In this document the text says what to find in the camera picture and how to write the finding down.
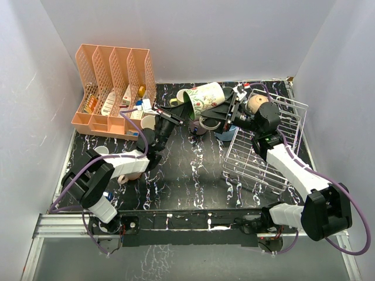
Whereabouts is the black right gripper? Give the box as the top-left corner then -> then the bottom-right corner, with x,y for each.
199,92 -> 262,135

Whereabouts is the blue stapler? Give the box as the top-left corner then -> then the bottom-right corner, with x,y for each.
103,191 -> 114,201

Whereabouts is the small white cup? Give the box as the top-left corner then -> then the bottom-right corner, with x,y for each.
94,146 -> 109,155

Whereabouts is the pink plastic file organizer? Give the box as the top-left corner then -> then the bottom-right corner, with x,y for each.
71,44 -> 156,141

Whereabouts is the orange red packet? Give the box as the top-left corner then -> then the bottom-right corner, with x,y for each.
83,95 -> 98,114

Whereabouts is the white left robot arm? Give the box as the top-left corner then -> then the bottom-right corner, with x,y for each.
62,102 -> 193,234

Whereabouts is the light pink mug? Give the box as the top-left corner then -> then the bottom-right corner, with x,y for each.
117,173 -> 142,184

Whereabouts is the pink mug white inside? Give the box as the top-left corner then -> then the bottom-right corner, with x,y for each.
141,115 -> 156,130

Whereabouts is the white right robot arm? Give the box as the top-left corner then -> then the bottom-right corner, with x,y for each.
193,87 -> 352,241

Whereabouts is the white labelled box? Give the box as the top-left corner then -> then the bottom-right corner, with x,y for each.
101,91 -> 116,116

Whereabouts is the tan glazed round mug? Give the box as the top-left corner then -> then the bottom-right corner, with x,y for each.
247,94 -> 269,114

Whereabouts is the purple ceramic mug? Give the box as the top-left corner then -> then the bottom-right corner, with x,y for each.
189,120 -> 207,135

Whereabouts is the yellow-green ceramic mug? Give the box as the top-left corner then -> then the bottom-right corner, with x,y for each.
169,89 -> 187,107

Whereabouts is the black front mounting rail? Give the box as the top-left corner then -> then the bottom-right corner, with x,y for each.
88,208 -> 295,251

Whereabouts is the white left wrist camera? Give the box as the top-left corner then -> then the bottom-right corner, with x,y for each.
136,98 -> 156,115

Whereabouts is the green-inside mushroom pattern mug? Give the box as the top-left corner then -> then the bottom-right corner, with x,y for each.
181,82 -> 226,131

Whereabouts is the white wire dish rack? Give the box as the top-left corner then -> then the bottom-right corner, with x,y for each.
224,89 -> 308,194

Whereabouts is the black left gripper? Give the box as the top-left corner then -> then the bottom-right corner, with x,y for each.
155,101 -> 193,152

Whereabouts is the light blue ceramic mug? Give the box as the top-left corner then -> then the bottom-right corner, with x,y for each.
214,126 -> 237,142

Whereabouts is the white red medicine box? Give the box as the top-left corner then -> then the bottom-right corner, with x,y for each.
120,85 -> 132,108

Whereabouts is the yellow small bottle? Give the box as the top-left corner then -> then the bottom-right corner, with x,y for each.
138,85 -> 146,98

